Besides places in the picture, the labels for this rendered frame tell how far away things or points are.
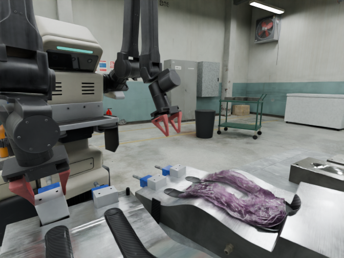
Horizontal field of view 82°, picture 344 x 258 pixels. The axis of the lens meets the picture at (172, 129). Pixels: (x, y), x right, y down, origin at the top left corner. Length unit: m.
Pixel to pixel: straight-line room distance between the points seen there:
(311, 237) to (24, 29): 0.58
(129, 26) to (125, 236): 0.71
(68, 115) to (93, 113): 0.10
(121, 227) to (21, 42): 0.37
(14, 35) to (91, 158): 0.61
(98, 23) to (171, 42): 2.24
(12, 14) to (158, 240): 0.44
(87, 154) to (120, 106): 5.20
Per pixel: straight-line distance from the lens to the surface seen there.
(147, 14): 0.80
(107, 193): 0.51
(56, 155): 0.45
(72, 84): 0.83
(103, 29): 6.12
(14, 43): 0.40
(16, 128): 0.33
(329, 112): 6.85
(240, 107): 8.36
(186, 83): 6.46
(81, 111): 0.83
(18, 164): 0.45
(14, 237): 0.51
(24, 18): 0.42
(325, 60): 7.89
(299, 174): 0.89
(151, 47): 0.77
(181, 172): 0.71
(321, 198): 0.59
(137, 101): 6.23
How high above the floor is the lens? 1.16
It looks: 12 degrees down
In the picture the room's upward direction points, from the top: straight up
